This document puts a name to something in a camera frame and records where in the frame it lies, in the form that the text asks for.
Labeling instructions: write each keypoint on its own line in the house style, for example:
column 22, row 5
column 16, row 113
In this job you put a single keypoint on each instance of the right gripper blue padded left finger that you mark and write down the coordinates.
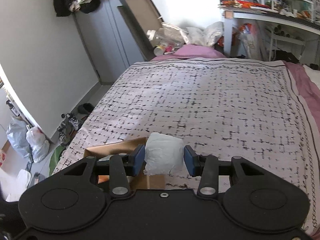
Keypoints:
column 136, row 160

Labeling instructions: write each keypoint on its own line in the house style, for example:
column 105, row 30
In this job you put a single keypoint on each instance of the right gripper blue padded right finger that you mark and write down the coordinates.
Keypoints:
column 193, row 162

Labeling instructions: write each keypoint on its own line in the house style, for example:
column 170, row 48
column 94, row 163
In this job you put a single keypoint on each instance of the brown cardboard box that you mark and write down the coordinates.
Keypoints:
column 104, row 152

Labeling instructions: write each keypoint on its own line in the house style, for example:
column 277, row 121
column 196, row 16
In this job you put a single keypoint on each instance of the white tissue pack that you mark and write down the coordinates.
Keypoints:
column 163, row 154

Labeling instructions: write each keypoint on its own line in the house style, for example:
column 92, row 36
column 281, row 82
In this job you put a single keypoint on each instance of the patterned white black bedspread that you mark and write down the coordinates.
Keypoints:
column 224, row 109

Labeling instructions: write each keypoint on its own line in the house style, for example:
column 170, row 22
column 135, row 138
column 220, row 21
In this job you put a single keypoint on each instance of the white red plastic bag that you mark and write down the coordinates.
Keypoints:
column 38, row 143

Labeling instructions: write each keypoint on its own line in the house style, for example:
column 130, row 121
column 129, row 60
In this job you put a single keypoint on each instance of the grey door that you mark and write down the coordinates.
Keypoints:
column 108, row 41

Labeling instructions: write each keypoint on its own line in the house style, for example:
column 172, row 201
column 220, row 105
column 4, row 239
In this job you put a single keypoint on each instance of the grey plastic bag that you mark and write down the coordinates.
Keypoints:
column 16, row 135

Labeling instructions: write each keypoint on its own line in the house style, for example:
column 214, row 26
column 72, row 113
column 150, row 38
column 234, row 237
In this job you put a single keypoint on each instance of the white plastic bags pile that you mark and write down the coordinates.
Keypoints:
column 207, row 37

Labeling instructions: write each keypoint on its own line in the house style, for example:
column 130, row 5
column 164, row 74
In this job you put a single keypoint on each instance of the clear plastic bottle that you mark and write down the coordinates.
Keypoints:
column 158, row 37

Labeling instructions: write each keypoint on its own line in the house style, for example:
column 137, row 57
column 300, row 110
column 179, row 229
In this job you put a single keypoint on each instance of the pink bed sheet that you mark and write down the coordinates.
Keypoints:
column 306, row 88

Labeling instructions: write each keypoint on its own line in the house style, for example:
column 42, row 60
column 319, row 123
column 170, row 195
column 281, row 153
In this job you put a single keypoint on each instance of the white shopping bag under desk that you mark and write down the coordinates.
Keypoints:
column 248, row 35

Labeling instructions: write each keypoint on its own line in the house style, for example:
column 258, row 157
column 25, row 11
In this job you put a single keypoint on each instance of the brown framed board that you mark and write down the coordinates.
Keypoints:
column 141, row 16

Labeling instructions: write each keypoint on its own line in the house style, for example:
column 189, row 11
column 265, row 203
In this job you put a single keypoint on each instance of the cream blanket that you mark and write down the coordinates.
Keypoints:
column 314, row 75

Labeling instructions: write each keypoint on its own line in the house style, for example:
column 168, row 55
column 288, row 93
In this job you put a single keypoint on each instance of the white black desk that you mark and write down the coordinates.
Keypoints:
column 231, row 13

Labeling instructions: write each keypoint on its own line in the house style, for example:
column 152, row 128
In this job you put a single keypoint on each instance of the white shelf rack under desk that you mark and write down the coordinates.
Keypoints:
column 284, row 44

